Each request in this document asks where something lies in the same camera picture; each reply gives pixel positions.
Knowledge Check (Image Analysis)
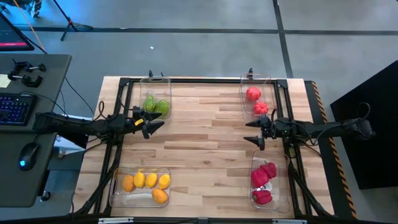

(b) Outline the yellow black hazard tape strip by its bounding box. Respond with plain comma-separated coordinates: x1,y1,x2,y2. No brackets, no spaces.
310,80,358,218

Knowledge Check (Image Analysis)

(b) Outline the red bell pepper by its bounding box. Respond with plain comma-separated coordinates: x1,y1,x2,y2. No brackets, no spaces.
252,190,273,205
260,162,277,179
251,168,270,189

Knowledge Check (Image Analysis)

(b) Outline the black computer monitor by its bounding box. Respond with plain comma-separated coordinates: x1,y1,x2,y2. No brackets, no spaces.
0,12,35,52

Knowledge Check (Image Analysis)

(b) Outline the orange-red ribbed pumpkin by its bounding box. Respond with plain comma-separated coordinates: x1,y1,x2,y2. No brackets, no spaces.
246,86,262,102
253,101,269,115

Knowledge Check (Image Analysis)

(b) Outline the black keyboard with blue backlight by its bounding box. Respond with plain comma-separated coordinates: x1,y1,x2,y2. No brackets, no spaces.
0,92,38,126

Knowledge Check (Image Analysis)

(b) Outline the black cable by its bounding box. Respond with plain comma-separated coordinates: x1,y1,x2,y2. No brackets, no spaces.
63,77,96,116

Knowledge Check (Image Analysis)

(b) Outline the white bracket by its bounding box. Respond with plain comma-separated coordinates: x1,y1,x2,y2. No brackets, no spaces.
98,217,134,224
272,218,308,224

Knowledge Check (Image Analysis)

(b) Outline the green bell pepper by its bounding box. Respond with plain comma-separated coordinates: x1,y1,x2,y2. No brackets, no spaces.
142,95,157,113

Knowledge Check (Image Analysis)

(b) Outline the black clamp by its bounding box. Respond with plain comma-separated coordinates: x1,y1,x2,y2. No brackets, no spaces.
11,58,47,73
7,72,44,88

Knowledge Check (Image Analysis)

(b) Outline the black floor mat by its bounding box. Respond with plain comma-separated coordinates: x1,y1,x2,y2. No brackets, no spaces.
329,60,398,190

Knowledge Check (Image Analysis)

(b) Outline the green chayote squash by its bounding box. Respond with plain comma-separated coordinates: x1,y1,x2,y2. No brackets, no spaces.
154,99,170,115

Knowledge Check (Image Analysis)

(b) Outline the black tripod stand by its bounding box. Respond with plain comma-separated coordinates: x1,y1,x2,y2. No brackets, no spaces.
51,0,94,42

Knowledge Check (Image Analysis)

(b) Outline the dark grey desk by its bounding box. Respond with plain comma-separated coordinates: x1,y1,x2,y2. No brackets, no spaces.
0,53,73,208

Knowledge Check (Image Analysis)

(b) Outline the black aluminium rig frame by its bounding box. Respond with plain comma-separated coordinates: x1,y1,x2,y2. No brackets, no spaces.
70,77,335,218

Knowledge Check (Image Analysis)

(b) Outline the clear plastic bin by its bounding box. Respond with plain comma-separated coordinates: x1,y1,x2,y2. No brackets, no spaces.
109,167,172,208
249,149,292,214
239,72,277,116
139,76,172,121

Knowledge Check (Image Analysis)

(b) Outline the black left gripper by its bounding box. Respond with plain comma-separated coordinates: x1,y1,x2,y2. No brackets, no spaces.
126,106,165,139

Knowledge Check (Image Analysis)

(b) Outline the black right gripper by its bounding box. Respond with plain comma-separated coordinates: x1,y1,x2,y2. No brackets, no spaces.
243,116,277,151

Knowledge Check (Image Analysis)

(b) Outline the black computer mouse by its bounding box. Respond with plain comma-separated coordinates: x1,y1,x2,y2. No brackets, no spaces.
17,142,40,171

